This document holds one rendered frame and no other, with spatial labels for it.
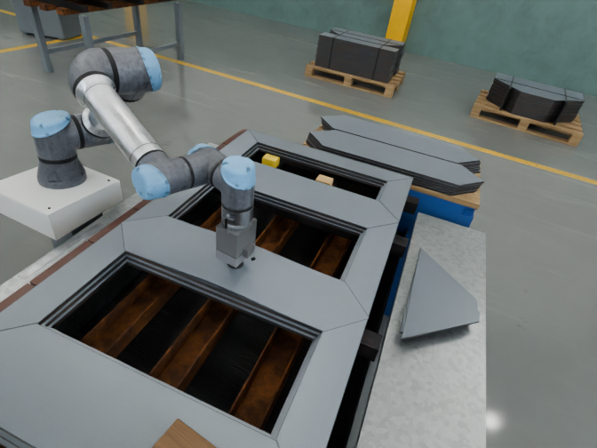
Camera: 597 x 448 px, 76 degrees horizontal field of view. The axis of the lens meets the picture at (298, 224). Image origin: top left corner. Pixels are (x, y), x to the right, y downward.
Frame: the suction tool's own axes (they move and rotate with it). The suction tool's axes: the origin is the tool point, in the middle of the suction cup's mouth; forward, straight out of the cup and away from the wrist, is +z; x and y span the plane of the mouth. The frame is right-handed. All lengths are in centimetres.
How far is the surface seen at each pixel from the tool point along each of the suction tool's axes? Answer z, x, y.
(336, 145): -1, 9, 85
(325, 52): 52, 167, 427
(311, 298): -0.3, -22.2, 1.8
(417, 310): 5, -47, 20
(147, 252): -0.2, 22.0, -9.5
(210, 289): 0.9, 0.6, -9.4
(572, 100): 44, -123, 473
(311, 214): 1.4, -5.0, 35.7
